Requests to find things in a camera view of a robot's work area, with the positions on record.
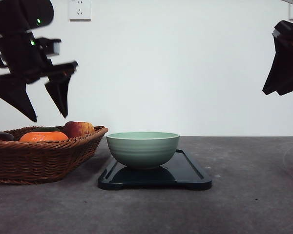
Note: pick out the white wall socket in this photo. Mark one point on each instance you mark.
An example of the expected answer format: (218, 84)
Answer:
(289, 12)
(79, 11)

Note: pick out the white wall socket left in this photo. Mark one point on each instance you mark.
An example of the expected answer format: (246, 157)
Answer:
(79, 11)

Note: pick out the green lime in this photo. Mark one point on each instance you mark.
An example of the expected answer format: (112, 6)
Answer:
(46, 129)

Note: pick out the light green ceramic bowl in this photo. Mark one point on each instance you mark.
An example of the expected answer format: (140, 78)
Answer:
(141, 149)

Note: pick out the dark teal rectangular tray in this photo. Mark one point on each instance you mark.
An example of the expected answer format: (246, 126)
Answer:
(182, 172)

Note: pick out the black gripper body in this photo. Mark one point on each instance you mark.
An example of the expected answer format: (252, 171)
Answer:
(283, 41)
(25, 56)

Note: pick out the brown wicker basket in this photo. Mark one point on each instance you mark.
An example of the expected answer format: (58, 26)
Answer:
(43, 161)

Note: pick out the white wall socket right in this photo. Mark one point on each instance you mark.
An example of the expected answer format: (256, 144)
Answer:
(289, 12)

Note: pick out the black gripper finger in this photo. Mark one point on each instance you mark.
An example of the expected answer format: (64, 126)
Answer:
(59, 77)
(281, 71)
(286, 89)
(13, 92)

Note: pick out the dark purple plum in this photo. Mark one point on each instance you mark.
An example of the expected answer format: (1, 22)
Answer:
(6, 136)

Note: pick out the red yellow apple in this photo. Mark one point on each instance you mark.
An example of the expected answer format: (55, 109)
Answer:
(78, 128)

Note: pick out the orange tangerine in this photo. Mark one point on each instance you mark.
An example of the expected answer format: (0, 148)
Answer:
(44, 137)

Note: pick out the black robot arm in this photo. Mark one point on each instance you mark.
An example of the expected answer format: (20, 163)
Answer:
(19, 15)

